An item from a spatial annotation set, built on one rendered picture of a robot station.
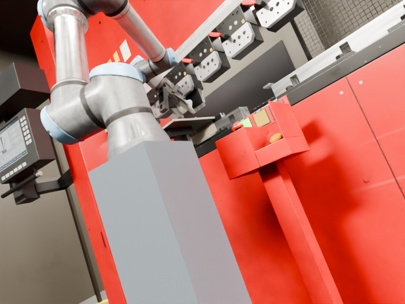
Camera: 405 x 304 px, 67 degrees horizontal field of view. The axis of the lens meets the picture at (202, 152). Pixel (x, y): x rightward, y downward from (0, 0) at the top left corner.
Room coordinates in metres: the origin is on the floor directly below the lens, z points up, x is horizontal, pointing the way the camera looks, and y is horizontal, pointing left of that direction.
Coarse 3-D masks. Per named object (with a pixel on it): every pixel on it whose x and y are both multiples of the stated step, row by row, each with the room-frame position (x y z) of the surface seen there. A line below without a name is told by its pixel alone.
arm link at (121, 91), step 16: (112, 64) 0.65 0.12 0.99; (96, 80) 0.65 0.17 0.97; (112, 80) 0.64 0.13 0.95; (128, 80) 0.65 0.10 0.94; (80, 96) 0.66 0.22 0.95; (96, 96) 0.65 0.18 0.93; (112, 96) 0.64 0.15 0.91; (128, 96) 0.65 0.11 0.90; (144, 96) 0.68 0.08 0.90; (96, 112) 0.67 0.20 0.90; (112, 112) 0.65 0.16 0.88
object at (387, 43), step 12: (384, 36) 0.80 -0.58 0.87; (396, 36) 0.79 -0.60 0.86; (372, 48) 0.83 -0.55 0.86; (384, 48) 0.81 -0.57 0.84; (348, 60) 0.88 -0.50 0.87; (360, 60) 0.86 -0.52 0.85; (372, 60) 0.84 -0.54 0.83; (324, 72) 0.93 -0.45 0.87; (336, 72) 0.91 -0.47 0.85; (348, 72) 0.89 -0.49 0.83; (312, 84) 0.96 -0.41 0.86; (324, 84) 0.94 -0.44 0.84; (288, 96) 1.02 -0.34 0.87; (300, 96) 1.00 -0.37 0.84; (228, 132) 1.22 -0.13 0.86; (204, 144) 1.33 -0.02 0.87
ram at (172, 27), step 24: (144, 0) 1.50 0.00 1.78; (168, 0) 1.39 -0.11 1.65; (192, 0) 1.30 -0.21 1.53; (216, 0) 1.22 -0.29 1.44; (240, 0) 1.15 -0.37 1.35; (96, 24) 1.84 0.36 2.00; (168, 24) 1.43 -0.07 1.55; (192, 24) 1.34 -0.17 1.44; (216, 24) 1.25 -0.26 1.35; (96, 48) 1.90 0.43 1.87; (192, 48) 1.37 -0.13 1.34
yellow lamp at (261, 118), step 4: (260, 112) 0.95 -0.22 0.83; (264, 112) 0.94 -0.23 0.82; (256, 116) 0.96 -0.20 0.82; (260, 116) 0.95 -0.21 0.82; (264, 116) 0.94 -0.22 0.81; (256, 120) 0.96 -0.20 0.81; (260, 120) 0.95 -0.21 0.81; (264, 120) 0.95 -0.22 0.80; (268, 120) 0.94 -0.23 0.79; (260, 124) 0.96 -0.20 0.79; (264, 124) 0.95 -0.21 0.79
